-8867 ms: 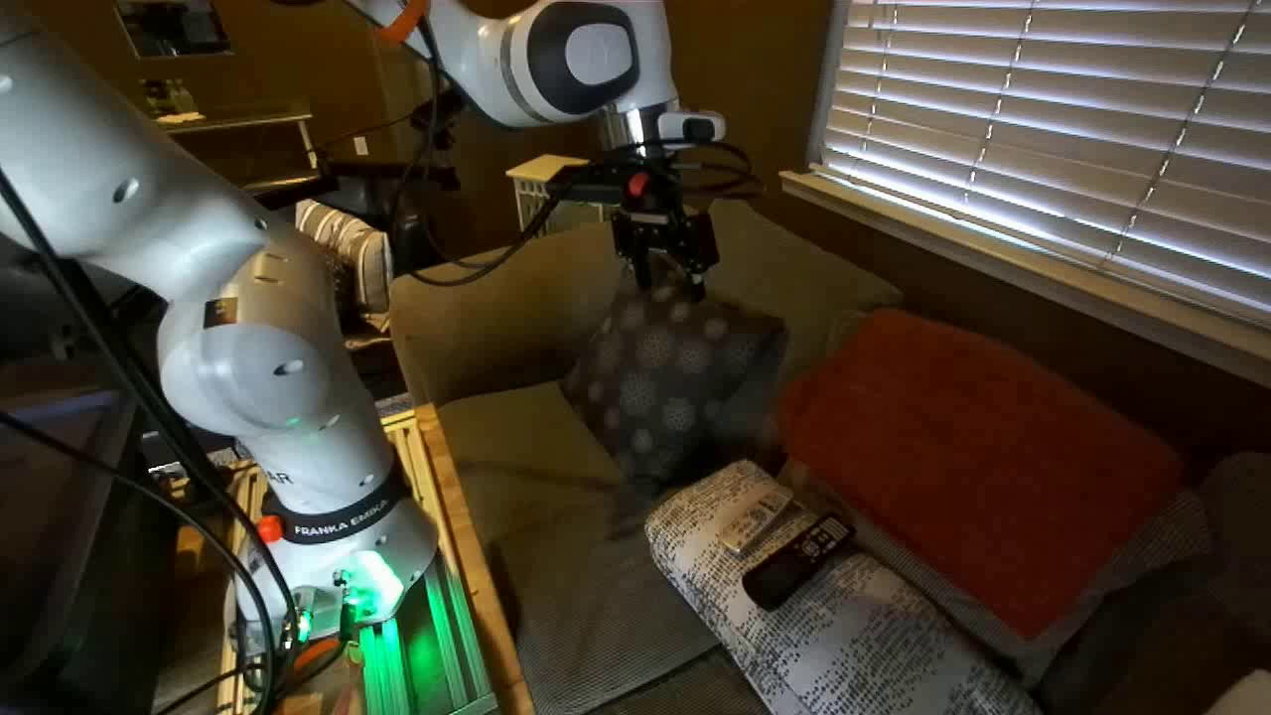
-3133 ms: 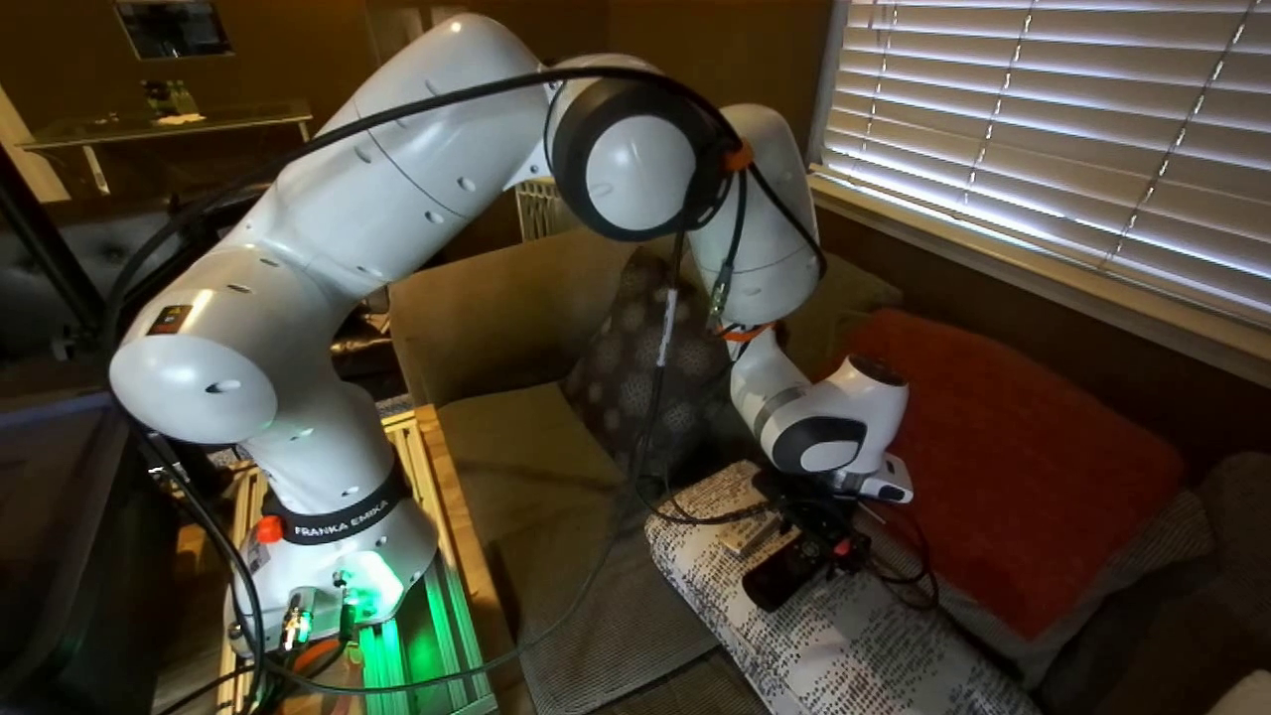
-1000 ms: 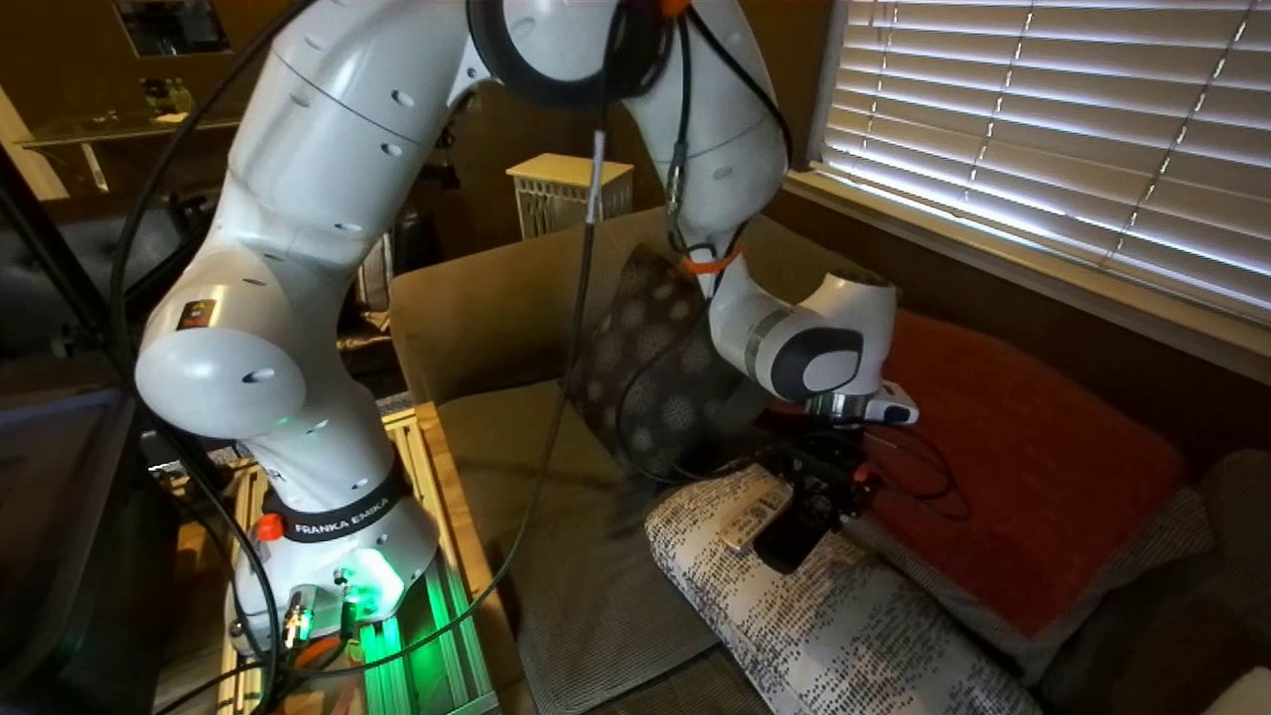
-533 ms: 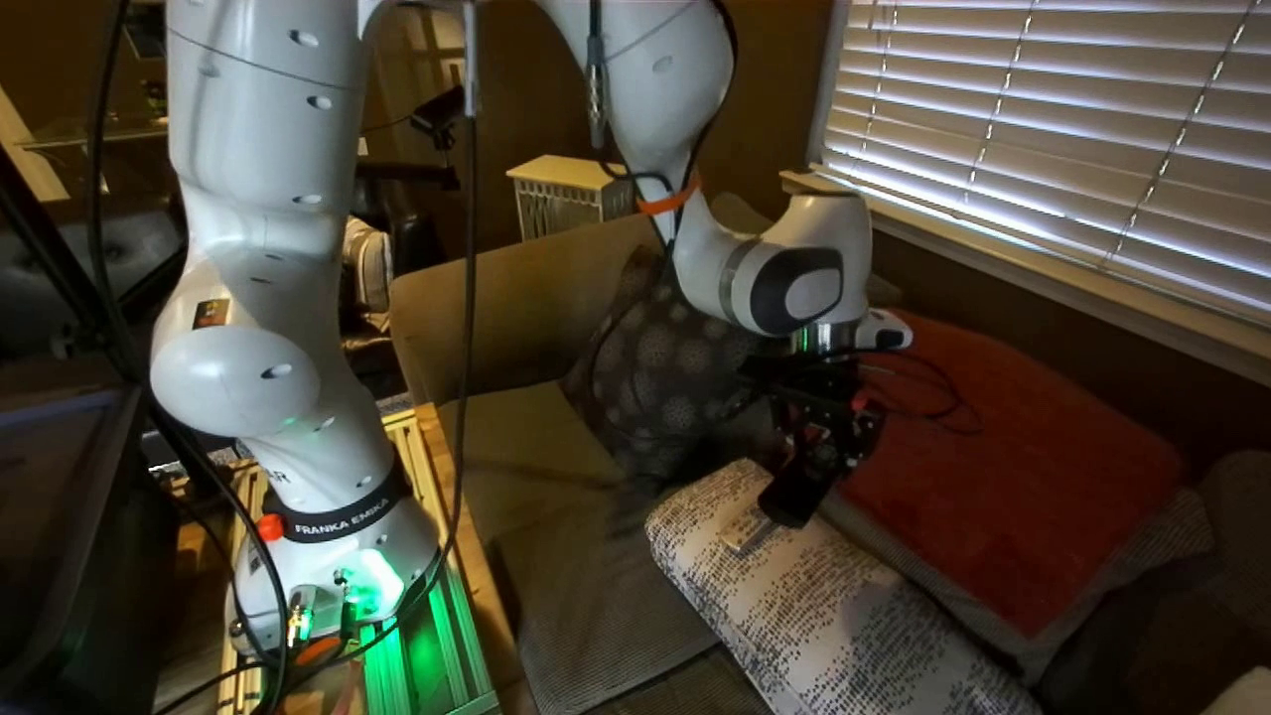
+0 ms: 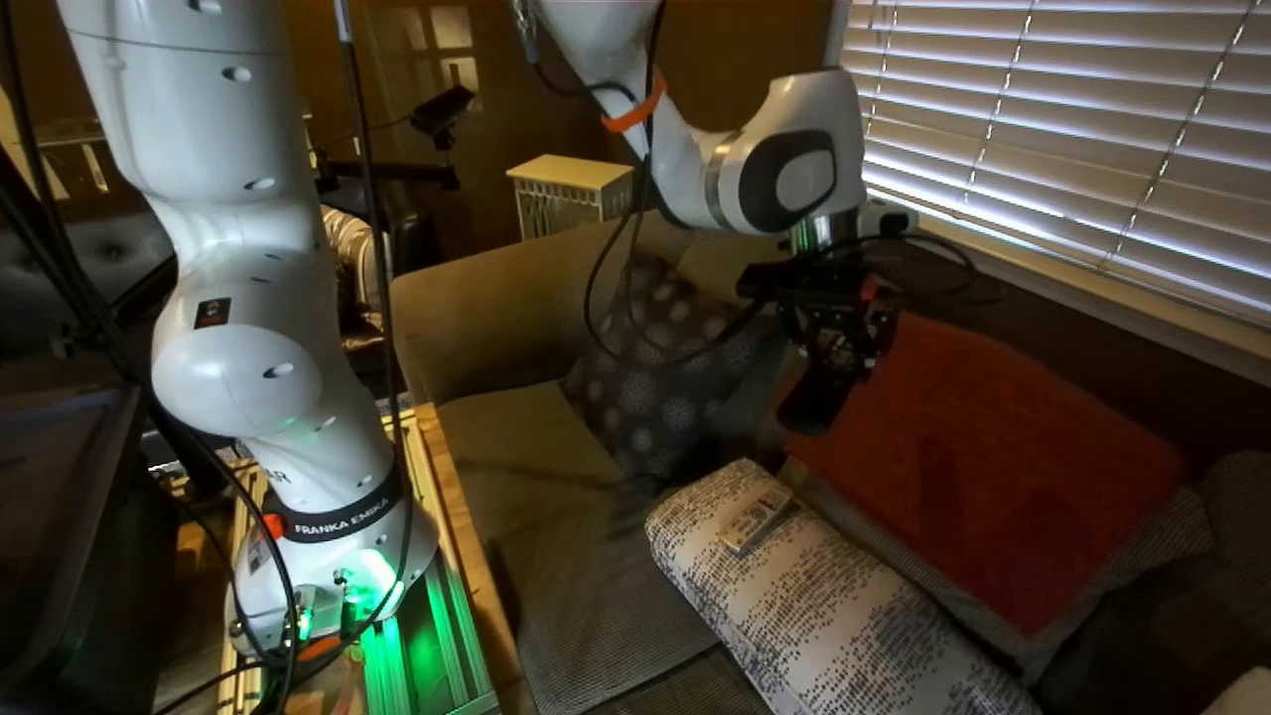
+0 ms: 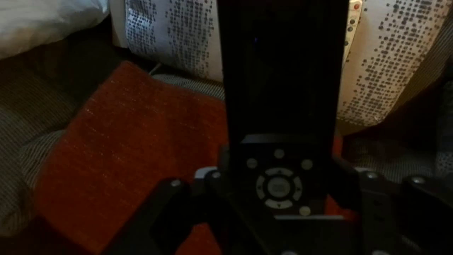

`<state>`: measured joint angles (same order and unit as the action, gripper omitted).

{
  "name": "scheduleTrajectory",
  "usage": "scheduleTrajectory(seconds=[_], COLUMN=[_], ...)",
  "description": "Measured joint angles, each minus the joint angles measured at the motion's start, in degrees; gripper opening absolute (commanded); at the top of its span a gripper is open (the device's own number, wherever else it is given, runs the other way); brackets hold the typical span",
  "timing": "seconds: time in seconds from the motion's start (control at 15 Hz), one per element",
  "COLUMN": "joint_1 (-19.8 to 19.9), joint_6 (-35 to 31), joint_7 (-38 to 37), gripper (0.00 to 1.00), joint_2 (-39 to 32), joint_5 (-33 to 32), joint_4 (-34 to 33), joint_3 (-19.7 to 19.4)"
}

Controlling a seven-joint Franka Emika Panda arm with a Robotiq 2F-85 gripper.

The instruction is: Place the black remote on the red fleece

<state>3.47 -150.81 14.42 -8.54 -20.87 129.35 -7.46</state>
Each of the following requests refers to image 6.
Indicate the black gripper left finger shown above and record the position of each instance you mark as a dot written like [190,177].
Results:
[179,218]

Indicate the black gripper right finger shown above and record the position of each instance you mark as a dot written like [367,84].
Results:
[405,218]

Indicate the black remote control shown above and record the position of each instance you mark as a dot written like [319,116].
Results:
[281,94]

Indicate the red textured cushion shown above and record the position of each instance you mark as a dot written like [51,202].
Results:
[132,157]

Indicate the white pillow with dark dots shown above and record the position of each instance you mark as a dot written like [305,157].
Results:
[401,58]

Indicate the grey striped cushion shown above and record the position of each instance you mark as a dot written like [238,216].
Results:
[23,171]

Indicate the olive brown sofa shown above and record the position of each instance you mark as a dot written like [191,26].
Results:
[61,76]

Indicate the white pillow with leaf print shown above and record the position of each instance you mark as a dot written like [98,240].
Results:
[47,22]

